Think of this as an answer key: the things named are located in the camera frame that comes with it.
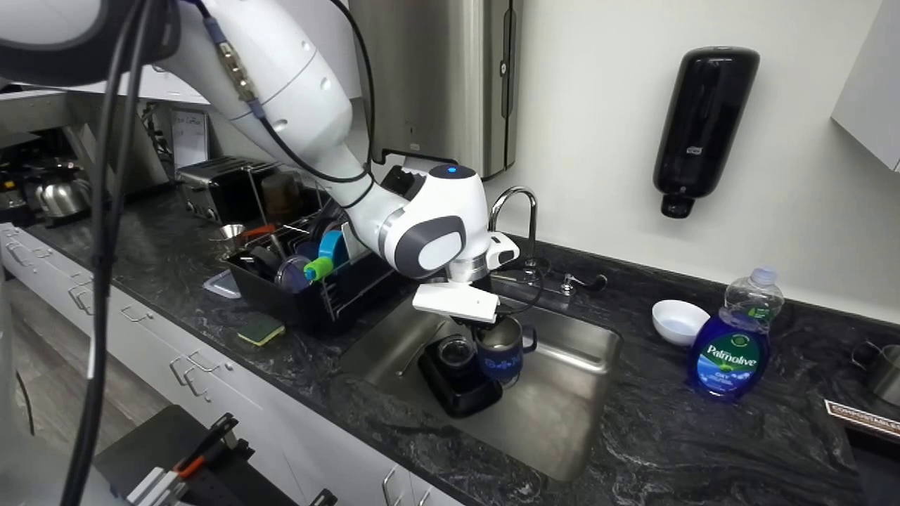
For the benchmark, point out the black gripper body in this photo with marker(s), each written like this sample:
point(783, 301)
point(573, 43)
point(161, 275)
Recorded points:
point(478, 261)

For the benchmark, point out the black dish drying rack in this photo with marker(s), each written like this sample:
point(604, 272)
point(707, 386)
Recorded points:
point(271, 272)

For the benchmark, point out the blue dish soap bottle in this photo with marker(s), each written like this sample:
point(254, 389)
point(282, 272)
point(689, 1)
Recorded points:
point(731, 347)

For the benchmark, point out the black wall soap dispenser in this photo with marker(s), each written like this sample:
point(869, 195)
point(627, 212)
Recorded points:
point(701, 121)

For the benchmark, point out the small white bowl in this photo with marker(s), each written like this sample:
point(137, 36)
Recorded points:
point(679, 322)

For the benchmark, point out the white upper cabinet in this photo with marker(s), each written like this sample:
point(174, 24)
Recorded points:
point(869, 100)

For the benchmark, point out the chrome sink faucet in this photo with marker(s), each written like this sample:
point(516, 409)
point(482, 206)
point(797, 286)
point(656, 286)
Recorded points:
point(523, 206)

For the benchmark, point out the steel kettle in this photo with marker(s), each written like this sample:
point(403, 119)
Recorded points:
point(59, 189)

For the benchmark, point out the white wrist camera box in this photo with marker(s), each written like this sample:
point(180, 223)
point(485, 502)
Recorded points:
point(457, 301)

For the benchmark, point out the steel paper towel dispenser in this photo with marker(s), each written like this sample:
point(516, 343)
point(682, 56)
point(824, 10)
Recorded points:
point(445, 78)

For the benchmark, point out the stainless steel sink basin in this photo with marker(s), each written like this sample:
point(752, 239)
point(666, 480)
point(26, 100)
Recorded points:
point(544, 419)

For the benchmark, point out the dark blue steel mug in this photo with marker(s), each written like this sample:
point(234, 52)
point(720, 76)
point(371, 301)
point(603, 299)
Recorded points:
point(503, 347)

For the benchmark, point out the green yellow sponge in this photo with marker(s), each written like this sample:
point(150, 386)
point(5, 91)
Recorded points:
point(258, 329)

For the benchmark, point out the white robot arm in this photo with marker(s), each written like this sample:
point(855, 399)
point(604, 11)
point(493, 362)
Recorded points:
point(254, 62)

